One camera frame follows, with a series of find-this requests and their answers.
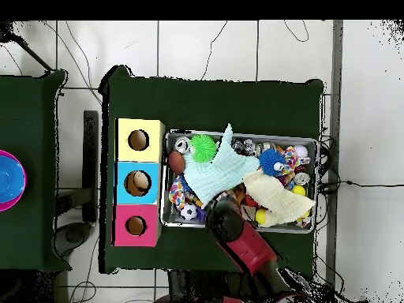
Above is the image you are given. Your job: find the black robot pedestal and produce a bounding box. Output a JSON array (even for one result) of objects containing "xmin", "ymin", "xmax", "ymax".
[{"xmin": 166, "ymin": 269, "xmax": 263, "ymax": 303}]

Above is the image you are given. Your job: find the black tripod pole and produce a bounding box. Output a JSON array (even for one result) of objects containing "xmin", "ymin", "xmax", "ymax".
[{"xmin": 0, "ymin": 21, "xmax": 54, "ymax": 73}]

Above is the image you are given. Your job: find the plain silver can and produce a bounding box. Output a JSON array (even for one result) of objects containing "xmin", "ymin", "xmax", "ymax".
[{"xmin": 173, "ymin": 136, "xmax": 191, "ymax": 155}]

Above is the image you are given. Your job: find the pink bowl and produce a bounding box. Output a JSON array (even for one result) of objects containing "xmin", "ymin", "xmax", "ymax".
[{"xmin": 0, "ymin": 149, "xmax": 28, "ymax": 212}]

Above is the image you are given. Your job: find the cream knit cloth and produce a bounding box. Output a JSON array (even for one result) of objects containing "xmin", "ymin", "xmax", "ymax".
[{"xmin": 242, "ymin": 170, "xmax": 316, "ymax": 228}]

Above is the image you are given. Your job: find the blue bowl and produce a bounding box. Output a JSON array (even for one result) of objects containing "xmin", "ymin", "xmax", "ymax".
[{"xmin": 0, "ymin": 155, "xmax": 26, "ymax": 204}]

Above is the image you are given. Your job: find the black upright panel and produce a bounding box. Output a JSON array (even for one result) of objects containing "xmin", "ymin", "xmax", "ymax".
[{"xmin": 82, "ymin": 110, "xmax": 99, "ymax": 223}]

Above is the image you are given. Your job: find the dark green tablecloth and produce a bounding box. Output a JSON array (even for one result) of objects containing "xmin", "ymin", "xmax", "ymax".
[
  {"xmin": 0, "ymin": 69, "xmax": 71, "ymax": 272},
  {"xmin": 98, "ymin": 64, "xmax": 325, "ymax": 275}
]

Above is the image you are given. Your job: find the mint green knit cloth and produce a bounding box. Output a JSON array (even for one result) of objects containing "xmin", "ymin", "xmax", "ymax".
[{"xmin": 182, "ymin": 122, "xmax": 261, "ymax": 209}]

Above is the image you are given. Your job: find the small brown football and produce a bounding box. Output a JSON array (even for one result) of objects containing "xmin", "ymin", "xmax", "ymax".
[{"xmin": 167, "ymin": 150, "xmax": 186, "ymax": 175}]

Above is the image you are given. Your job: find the green spiky rubber ball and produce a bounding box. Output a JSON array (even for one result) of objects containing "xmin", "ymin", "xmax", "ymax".
[{"xmin": 189, "ymin": 134, "xmax": 218, "ymax": 163}]

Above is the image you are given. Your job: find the small black white soccer ball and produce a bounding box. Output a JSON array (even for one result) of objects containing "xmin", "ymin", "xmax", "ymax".
[{"xmin": 178, "ymin": 202, "xmax": 199, "ymax": 222}]

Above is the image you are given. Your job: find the blue spiky rubber ball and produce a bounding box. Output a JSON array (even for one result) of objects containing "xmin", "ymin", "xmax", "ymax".
[{"xmin": 258, "ymin": 148, "xmax": 287, "ymax": 177}]

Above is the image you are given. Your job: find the colourful dotted cloth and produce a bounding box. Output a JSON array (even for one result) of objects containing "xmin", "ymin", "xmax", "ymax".
[{"xmin": 167, "ymin": 175, "xmax": 190, "ymax": 210}]

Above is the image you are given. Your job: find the wooden box with three holes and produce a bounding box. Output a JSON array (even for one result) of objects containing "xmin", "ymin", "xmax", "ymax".
[{"xmin": 111, "ymin": 118, "xmax": 166, "ymax": 248}]

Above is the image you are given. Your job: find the shallow clear mesh bin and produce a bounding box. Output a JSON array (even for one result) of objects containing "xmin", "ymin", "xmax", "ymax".
[{"xmin": 159, "ymin": 128, "xmax": 320, "ymax": 235}]

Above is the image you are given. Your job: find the black printed can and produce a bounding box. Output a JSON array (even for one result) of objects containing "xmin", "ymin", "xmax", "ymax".
[{"xmin": 231, "ymin": 138, "xmax": 256, "ymax": 157}]

